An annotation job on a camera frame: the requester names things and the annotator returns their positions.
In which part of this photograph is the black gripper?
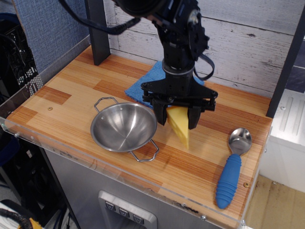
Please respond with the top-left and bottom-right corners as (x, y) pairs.
(141, 70), (218, 130)

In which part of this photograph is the yellow cheese wedge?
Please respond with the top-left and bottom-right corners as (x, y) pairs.
(166, 106), (189, 149)

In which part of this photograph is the stainless steel pot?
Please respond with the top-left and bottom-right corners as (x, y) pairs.
(90, 97), (159, 162)

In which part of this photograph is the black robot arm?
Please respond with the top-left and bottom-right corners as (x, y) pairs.
(116, 0), (218, 129)

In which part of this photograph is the blue folded cloth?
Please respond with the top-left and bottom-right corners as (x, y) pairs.
(124, 61), (205, 110)

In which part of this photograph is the white appliance on right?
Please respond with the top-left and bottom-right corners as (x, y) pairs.
(259, 89), (305, 192)

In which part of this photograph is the silver button panel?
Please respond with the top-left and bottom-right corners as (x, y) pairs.
(98, 190), (158, 229)

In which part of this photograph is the clear acrylic table guard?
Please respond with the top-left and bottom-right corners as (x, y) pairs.
(1, 48), (272, 229)

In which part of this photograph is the blue handled metal spoon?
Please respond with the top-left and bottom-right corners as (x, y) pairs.
(215, 128), (252, 209)

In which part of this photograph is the dark right vertical post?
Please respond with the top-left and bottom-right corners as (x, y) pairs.
(266, 7), (305, 118)

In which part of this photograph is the dark vertical post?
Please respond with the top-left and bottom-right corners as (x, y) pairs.
(84, 0), (111, 66)
(266, 7), (305, 118)

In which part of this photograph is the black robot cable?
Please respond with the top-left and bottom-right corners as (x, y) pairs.
(58, 0), (141, 35)

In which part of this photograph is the dark left vertical post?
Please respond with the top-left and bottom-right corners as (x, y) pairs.
(84, 0), (111, 66)

